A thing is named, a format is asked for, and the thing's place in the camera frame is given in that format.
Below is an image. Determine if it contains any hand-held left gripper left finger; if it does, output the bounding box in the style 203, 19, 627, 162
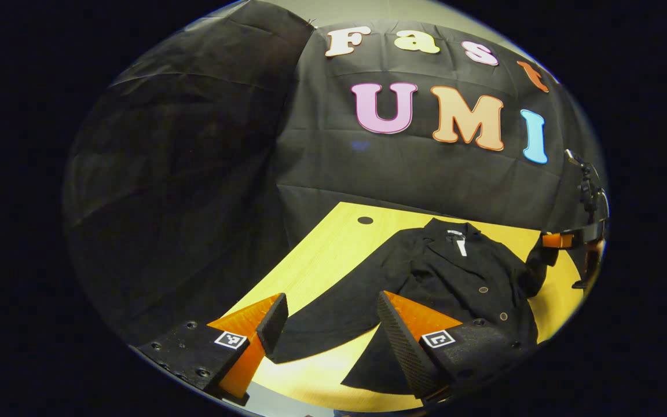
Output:
137, 292, 289, 406

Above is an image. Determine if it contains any black buttoned jacket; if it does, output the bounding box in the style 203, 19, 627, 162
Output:
267, 217, 560, 397

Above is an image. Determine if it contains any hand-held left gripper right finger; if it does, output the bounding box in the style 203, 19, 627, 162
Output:
376, 290, 537, 406

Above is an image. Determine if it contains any black backdrop cloth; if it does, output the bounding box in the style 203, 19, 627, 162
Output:
61, 0, 609, 348

